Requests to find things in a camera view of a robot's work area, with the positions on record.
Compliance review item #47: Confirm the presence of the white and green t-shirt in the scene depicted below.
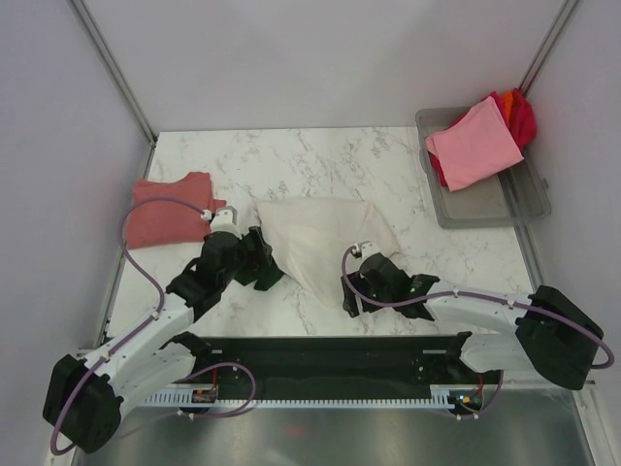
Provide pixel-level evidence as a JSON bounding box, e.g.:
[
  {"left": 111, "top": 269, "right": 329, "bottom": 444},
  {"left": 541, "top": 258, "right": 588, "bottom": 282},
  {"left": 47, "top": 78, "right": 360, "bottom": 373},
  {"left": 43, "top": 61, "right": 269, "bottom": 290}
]
[{"left": 255, "top": 198, "right": 399, "bottom": 308}]

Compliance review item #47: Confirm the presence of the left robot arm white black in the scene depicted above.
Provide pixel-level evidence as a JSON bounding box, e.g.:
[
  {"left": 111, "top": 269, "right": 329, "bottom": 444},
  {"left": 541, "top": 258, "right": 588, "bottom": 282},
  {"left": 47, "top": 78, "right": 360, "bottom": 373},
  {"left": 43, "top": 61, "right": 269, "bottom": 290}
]
[{"left": 43, "top": 226, "right": 282, "bottom": 455}]

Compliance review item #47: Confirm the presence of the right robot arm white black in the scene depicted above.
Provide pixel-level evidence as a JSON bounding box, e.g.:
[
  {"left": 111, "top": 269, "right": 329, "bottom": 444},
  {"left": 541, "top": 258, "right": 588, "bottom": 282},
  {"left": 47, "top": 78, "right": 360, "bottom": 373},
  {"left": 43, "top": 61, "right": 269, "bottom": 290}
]
[{"left": 341, "top": 244, "right": 615, "bottom": 390}]

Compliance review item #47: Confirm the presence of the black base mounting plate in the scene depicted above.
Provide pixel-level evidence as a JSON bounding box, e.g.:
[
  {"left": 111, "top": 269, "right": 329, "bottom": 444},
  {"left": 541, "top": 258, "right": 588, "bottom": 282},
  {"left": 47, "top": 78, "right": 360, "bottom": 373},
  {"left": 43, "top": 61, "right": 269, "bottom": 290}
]
[{"left": 174, "top": 332, "right": 501, "bottom": 399}]

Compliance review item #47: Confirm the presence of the folded salmon red t-shirt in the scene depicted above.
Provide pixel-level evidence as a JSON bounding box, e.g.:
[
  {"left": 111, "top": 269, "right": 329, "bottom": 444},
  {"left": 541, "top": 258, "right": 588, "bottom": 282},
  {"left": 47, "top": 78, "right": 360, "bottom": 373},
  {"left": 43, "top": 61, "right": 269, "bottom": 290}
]
[{"left": 125, "top": 172, "right": 227, "bottom": 250}]

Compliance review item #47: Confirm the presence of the clear grey plastic bin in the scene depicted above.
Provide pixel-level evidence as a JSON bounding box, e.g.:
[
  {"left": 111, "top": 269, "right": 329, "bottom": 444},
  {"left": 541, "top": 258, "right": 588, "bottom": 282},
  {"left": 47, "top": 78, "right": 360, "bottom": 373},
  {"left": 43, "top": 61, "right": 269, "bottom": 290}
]
[{"left": 415, "top": 107, "right": 551, "bottom": 229}]

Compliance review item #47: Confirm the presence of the pink t-shirt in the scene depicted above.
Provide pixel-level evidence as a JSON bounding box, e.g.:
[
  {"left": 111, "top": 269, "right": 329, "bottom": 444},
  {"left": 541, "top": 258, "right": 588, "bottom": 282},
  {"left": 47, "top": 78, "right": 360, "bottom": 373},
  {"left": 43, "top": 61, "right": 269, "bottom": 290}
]
[{"left": 425, "top": 92, "right": 524, "bottom": 192}]

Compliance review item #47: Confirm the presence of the orange t-shirt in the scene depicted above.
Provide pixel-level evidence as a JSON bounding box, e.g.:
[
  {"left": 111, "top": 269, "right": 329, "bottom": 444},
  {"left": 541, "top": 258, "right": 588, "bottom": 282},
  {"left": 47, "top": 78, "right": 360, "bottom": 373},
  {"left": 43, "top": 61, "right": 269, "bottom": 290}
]
[{"left": 502, "top": 90, "right": 513, "bottom": 117}]

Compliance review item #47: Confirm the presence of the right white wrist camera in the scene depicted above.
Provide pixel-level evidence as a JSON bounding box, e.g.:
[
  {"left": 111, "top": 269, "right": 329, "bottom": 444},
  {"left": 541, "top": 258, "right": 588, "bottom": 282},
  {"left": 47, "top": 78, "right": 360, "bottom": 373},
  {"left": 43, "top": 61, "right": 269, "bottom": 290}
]
[{"left": 350, "top": 241, "right": 381, "bottom": 261}]

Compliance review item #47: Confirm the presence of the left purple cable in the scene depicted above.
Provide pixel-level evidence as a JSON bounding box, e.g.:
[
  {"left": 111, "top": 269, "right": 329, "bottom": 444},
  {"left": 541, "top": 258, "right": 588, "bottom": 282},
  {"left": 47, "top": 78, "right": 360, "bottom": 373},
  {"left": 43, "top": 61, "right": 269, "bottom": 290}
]
[{"left": 50, "top": 196, "right": 257, "bottom": 456}]

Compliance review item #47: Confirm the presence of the white slotted cable duct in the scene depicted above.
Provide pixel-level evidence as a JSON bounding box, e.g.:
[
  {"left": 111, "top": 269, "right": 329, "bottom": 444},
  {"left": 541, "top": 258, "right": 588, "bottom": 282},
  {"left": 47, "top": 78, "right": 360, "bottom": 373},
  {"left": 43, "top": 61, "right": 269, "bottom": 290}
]
[{"left": 140, "top": 384, "right": 482, "bottom": 410}]

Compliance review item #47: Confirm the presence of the left aluminium frame post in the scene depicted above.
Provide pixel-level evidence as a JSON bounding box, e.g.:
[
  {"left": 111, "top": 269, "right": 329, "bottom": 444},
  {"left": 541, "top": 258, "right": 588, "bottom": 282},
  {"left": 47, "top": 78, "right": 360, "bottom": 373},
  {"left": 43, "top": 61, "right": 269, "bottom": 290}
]
[{"left": 67, "top": 0, "right": 157, "bottom": 148}]

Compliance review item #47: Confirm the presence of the aluminium frame post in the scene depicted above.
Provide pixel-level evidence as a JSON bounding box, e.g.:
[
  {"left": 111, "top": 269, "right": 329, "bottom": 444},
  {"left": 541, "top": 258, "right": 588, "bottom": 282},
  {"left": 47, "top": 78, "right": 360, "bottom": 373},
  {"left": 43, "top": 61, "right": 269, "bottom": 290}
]
[
  {"left": 518, "top": 0, "right": 583, "bottom": 97},
  {"left": 67, "top": 0, "right": 157, "bottom": 148}
]

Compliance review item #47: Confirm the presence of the right aluminium frame post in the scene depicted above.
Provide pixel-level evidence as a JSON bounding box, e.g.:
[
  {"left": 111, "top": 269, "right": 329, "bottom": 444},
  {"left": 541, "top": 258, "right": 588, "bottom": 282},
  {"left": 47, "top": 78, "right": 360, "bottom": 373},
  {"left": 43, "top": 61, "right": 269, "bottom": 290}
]
[{"left": 518, "top": 0, "right": 583, "bottom": 97}]

